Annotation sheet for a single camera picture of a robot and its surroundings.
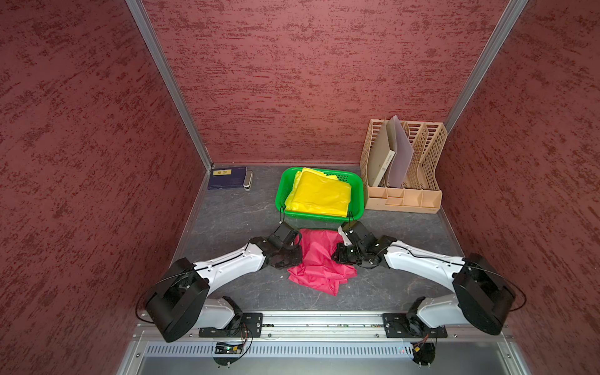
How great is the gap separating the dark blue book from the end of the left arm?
0.50 m

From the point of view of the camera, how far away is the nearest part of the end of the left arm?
622 millimetres

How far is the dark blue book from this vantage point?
1.12m
